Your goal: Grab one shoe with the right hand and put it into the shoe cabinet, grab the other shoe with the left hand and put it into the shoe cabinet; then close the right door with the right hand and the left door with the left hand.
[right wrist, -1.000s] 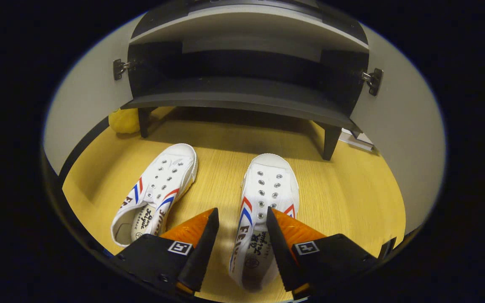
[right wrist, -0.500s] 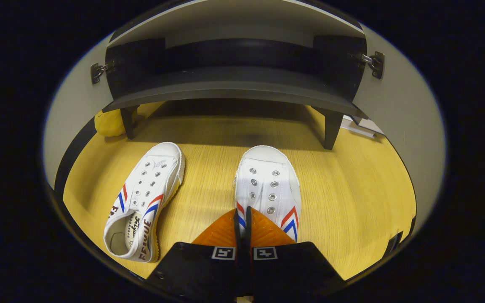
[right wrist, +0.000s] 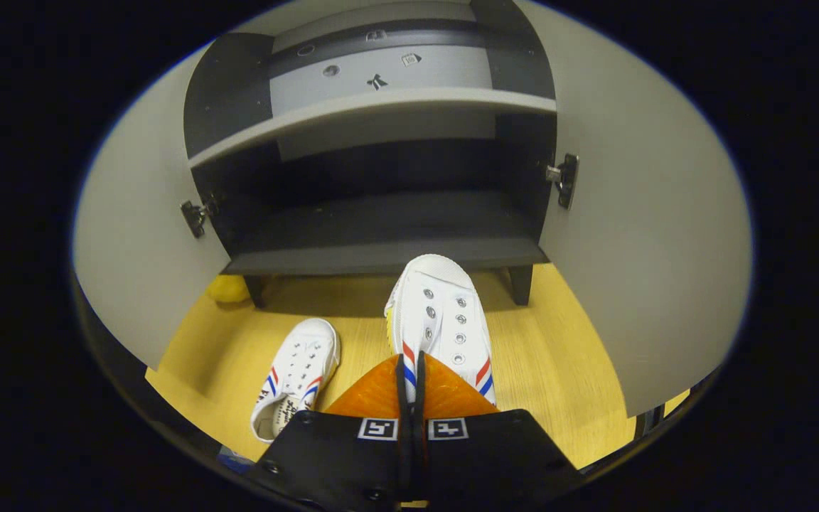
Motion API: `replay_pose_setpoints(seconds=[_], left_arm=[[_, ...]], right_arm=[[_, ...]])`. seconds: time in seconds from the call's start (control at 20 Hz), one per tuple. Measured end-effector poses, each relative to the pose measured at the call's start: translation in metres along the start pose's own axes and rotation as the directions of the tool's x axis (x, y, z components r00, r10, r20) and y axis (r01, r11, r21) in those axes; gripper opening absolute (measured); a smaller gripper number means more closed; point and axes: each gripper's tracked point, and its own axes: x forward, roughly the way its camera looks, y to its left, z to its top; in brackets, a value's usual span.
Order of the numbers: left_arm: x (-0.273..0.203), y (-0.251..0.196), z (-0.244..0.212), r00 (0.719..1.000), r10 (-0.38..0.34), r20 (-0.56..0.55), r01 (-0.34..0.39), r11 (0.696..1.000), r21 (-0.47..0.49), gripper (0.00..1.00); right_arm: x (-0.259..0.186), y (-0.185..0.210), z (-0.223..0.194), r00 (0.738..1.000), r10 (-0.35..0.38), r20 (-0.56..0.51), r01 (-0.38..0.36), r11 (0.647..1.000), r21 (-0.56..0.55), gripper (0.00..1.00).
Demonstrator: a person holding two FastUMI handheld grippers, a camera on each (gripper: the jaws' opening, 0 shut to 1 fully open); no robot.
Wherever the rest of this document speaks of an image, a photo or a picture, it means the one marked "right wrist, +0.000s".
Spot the grey cabinet door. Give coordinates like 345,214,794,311
72,43,232,371
516,0,753,418

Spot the white striped canvas shoe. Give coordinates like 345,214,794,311
383,254,498,406
250,318,341,443

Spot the yellow round object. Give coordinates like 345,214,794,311
205,273,252,305

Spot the metal door hinge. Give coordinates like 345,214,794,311
545,152,580,210
180,193,222,240

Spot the grey shoe cabinet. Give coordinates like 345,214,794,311
182,0,560,308

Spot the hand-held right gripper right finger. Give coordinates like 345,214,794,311
413,352,585,510

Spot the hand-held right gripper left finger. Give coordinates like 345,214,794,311
250,354,411,510

